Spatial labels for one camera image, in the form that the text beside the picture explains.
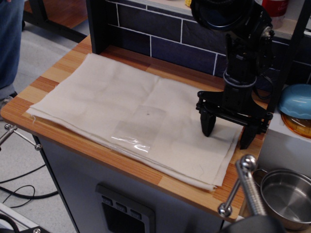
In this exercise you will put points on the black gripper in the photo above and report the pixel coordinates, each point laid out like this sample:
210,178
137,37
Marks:
234,104

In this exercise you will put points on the cream cloth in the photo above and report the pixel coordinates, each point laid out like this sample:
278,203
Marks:
101,92

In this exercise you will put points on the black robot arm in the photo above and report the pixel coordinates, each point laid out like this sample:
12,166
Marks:
248,35

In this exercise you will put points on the light blue plastic bowl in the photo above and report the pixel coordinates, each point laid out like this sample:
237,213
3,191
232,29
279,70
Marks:
295,101

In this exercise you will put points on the orange transparent plate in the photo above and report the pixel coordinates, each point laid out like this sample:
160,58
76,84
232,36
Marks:
301,127

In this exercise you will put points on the stainless steel pot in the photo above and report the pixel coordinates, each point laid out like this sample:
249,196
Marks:
287,196

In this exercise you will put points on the clear tape patch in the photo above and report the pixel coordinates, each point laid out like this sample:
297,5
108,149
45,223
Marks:
137,133

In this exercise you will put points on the wooden shelf board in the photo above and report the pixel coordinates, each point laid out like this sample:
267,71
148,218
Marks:
285,31

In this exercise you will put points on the red labelled plastic jar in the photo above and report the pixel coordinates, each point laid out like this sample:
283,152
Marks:
276,10

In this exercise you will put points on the yellow toy corn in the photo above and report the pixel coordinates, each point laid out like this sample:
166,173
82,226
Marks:
188,3

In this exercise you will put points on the grey oven control panel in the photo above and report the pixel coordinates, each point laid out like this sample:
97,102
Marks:
122,214

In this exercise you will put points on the background wooden table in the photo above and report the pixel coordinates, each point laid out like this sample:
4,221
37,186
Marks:
57,16

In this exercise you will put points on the person leg in jeans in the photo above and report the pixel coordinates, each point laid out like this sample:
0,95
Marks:
11,14

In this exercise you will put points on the silver clamp screw handle right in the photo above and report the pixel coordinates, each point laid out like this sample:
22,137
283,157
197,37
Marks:
244,166

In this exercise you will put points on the black shelf upright post right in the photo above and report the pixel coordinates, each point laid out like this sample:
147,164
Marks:
297,35

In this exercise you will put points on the black shelf upright post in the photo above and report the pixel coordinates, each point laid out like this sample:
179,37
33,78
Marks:
98,25
297,35

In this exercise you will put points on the black shelf upright post left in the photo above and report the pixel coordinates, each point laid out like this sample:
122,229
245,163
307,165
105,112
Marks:
98,25

